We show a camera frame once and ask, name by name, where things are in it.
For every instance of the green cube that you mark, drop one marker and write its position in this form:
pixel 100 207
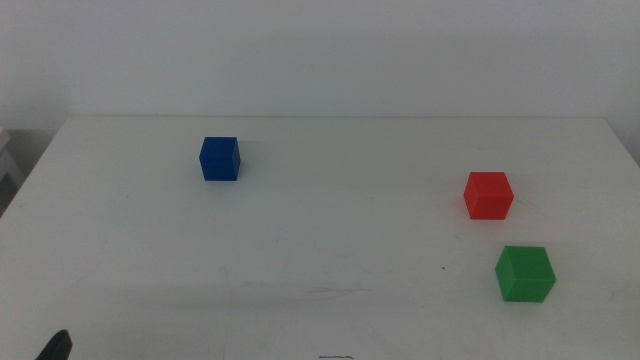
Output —
pixel 525 276

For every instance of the red cube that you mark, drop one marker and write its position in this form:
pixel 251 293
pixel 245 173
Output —
pixel 487 197

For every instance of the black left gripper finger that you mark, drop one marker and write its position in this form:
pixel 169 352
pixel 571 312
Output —
pixel 59 346

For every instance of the blue cube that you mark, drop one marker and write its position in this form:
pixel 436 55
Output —
pixel 219 160

